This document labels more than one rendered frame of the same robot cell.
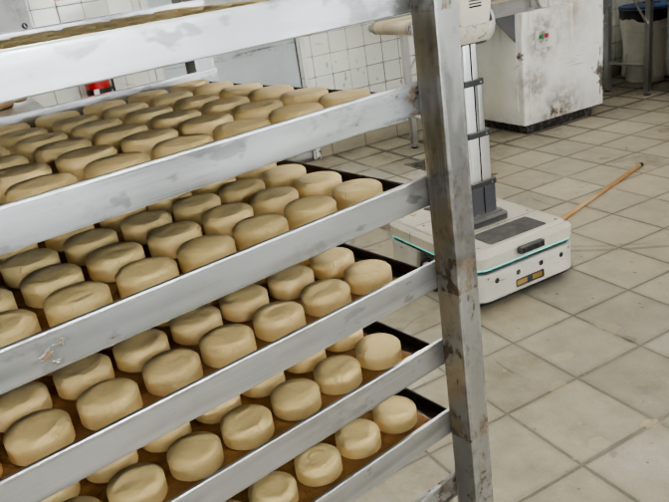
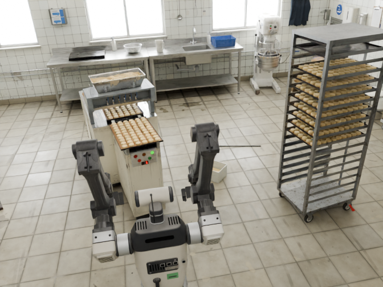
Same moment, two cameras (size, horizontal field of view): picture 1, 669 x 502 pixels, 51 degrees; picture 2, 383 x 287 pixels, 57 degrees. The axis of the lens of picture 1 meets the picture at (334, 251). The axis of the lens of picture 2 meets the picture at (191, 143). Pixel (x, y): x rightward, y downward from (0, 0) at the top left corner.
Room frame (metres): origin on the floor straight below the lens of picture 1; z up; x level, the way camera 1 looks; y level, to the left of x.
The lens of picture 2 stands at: (3.88, -0.14, 2.45)
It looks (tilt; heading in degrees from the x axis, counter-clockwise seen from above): 29 degrees down; 196
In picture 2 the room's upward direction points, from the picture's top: 3 degrees counter-clockwise
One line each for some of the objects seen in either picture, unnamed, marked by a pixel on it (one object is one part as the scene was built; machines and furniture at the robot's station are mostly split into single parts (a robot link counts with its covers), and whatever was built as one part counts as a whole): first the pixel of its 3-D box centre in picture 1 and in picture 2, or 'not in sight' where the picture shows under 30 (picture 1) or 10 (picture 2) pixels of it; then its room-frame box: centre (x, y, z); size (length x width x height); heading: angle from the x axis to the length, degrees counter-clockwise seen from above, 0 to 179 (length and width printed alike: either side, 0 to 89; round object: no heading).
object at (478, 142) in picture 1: (472, 176); not in sight; (2.82, -0.62, 0.45); 0.13 x 0.13 x 0.40; 26
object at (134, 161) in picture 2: not in sight; (143, 157); (1.30, -1.37, 0.77); 0.24 x 0.04 x 0.14; 127
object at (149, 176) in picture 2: not in sight; (138, 167); (1.01, -1.59, 0.45); 0.70 x 0.34 x 0.90; 37
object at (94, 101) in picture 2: not in sight; (120, 102); (0.61, -1.90, 1.01); 0.72 x 0.33 x 0.34; 127
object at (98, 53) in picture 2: not in sight; (87, 53); (-1.57, -3.57, 0.93); 0.60 x 0.40 x 0.01; 117
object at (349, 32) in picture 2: not in sight; (326, 126); (0.64, 0.26, 0.93); 0.64 x 0.51 x 1.78; 126
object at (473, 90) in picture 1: (469, 128); not in sight; (2.82, -0.62, 0.65); 0.11 x 0.11 x 0.40; 26
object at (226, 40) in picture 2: not in sight; (223, 41); (-2.66, -1.35, 0.95); 0.40 x 0.30 x 0.14; 119
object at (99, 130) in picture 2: not in sight; (118, 132); (0.23, -2.19, 0.42); 1.28 x 0.72 x 0.84; 37
